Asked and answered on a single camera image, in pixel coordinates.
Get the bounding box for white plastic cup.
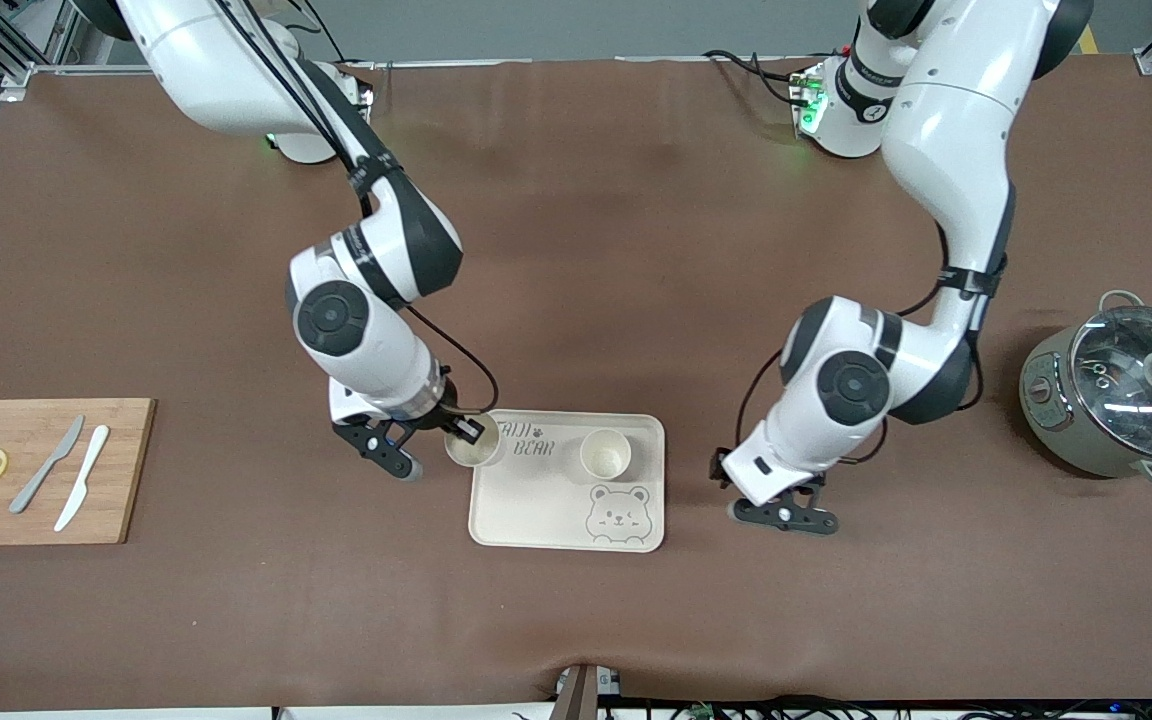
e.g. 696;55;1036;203
579;428;633;481
444;412;508;469

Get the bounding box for cream bear print tray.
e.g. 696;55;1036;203
467;409;668;554

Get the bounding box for brown table mat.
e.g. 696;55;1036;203
0;55;1152;713

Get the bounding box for grey cooking pot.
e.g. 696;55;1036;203
1019;290;1152;490

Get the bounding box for white plastic knife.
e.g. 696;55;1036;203
54;425;111;533

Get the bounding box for grey plastic knife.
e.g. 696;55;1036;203
9;415;86;515

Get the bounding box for wooden cutting board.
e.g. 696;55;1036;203
0;398;156;547

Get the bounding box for glass pot lid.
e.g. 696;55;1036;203
1069;303;1152;463

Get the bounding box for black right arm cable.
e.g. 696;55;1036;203
211;0;500;416

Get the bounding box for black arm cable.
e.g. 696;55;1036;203
734;225;1012;471
211;0;500;416

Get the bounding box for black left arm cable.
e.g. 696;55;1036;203
734;225;1012;471

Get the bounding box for metal table edge bracket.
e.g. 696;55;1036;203
554;663;625;720

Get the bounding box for black right base cable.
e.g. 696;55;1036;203
312;8;351;65

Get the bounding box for black base cable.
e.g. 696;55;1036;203
703;48;812;106
312;8;351;65

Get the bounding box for black left base cable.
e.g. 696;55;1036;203
703;48;812;106

